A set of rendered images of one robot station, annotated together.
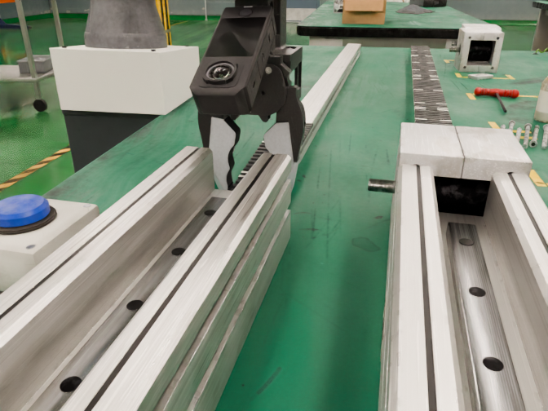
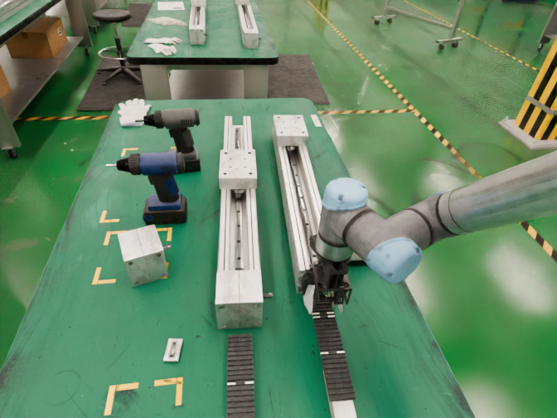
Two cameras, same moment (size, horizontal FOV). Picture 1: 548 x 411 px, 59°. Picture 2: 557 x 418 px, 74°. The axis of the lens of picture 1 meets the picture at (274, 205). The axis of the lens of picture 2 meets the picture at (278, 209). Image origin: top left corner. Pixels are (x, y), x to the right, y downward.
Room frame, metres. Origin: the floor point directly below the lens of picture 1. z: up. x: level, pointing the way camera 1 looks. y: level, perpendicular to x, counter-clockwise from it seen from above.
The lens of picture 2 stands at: (0.91, -0.28, 1.53)
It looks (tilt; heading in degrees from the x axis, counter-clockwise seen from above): 40 degrees down; 159
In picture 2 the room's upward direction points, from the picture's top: 4 degrees clockwise
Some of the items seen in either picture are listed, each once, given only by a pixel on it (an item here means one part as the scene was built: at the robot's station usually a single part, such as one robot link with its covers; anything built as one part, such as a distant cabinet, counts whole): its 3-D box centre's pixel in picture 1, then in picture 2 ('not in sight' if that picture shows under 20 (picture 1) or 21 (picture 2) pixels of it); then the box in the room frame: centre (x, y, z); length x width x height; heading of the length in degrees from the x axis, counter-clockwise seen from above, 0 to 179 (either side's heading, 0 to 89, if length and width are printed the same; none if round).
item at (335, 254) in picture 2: not in sight; (336, 241); (0.47, 0.02, 1.02); 0.08 x 0.08 x 0.05
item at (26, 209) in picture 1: (21, 214); not in sight; (0.32, 0.19, 0.84); 0.04 x 0.04 x 0.02
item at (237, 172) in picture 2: not in sight; (238, 172); (-0.03, -0.06, 0.87); 0.16 x 0.11 x 0.07; 166
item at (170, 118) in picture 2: not in sight; (171, 141); (-0.24, -0.23, 0.89); 0.20 x 0.08 x 0.22; 85
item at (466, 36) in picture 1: (472, 50); not in sight; (1.28, -0.51, 0.83); 0.11 x 0.10 x 0.10; 78
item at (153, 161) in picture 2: not in sight; (151, 187); (0.01, -0.32, 0.89); 0.20 x 0.08 x 0.22; 80
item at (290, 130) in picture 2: not in sight; (289, 133); (-0.22, 0.19, 0.87); 0.16 x 0.11 x 0.07; 166
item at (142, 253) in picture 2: not in sight; (148, 254); (0.20, -0.35, 0.83); 0.11 x 0.10 x 0.10; 97
